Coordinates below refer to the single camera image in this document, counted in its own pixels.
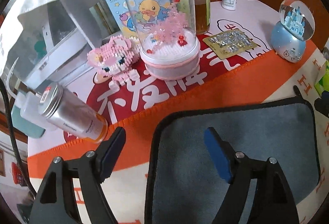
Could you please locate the green tissue pack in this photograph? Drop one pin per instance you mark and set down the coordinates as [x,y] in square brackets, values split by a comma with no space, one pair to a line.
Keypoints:
[322,80]

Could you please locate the blue duck carton box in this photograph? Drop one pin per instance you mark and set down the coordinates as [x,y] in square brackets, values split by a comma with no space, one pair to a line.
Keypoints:
[120,5]

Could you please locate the silver orange can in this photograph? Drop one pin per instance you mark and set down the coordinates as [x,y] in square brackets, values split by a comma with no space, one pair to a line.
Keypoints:
[66,111]

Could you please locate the red white printed mat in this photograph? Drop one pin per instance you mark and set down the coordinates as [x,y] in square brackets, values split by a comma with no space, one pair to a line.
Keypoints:
[140,105]

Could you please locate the white squeeze bottle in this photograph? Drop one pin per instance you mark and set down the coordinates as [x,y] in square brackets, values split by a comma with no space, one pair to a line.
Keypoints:
[28,105]

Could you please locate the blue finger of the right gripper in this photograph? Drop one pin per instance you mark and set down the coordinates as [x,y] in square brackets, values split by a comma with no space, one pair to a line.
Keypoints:
[322,106]

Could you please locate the blue castle snow globe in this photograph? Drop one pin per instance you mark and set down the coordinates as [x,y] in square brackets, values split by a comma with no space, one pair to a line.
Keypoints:
[296,26]

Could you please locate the orange beige H-pattern table runner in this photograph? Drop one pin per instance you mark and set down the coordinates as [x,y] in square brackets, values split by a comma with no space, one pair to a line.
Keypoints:
[125,189]

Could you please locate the white appliance with cloth cover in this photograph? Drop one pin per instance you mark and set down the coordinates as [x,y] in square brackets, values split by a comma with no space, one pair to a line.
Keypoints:
[44,41]

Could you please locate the pink dome music box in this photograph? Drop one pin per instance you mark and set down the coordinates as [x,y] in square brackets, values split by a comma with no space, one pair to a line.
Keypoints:
[166,30]

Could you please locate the teal cylindrical container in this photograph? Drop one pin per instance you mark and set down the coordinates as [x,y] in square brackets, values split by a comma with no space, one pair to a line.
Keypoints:
[23,125]

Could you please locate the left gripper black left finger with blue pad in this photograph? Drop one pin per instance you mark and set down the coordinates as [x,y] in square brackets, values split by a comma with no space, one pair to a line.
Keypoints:
[56,202]

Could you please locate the gold blister pill card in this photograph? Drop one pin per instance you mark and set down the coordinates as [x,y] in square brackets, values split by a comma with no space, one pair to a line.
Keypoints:
[229,43]

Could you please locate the pink block cat figure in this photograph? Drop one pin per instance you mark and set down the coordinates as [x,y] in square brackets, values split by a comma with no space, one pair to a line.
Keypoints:
[115,59]

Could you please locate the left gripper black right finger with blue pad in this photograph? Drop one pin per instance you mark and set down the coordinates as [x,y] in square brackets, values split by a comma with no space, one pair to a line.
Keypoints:
[273,200]

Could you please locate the purple and grey towel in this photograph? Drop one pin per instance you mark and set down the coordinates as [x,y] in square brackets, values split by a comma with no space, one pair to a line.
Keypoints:
[183,185]

